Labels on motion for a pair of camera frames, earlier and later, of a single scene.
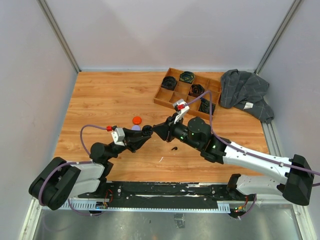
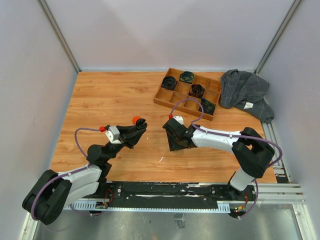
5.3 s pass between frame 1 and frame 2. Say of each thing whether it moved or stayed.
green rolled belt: stayed
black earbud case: moved
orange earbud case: stayed
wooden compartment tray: stayed
